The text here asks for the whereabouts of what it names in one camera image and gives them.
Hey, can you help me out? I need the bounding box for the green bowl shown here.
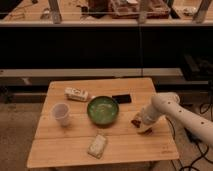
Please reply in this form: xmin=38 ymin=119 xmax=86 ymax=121
xmin=87 ymin=96 xmax=119 ymax=125

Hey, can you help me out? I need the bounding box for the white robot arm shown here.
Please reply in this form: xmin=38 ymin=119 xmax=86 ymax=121
xmin=131 ymin=92 xmax=213 ymax=148

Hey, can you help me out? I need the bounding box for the white lying bottle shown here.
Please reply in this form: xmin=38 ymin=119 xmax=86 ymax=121
xmin=65 ymin=87 xmax=90 ymax=102

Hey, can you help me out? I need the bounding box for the wooden table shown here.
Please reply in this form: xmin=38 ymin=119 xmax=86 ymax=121
xmin=27 ymin=78 xmax=179 ymax=169

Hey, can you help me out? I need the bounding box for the wooden tray with clutter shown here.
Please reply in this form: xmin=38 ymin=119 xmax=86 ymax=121
xmin=109 ymin=0 xmax=170 ymax=19

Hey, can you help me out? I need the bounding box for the black smartphone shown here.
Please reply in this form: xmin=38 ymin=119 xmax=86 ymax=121
xmin=112 ymin=94 xmax=132 ymax=104

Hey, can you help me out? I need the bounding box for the black cable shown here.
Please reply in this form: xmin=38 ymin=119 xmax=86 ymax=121
xmin=169 ymin=103 xmax=213 ymax=171

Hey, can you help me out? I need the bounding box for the translucent plastic cup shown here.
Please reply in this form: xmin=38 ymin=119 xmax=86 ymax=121
xmin=51 ymin=103 xmax=70 ymax=127

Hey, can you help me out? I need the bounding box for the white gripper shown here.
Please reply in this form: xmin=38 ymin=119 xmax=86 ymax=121
xmin=132 ymin=113 xmax=152 ymax=134

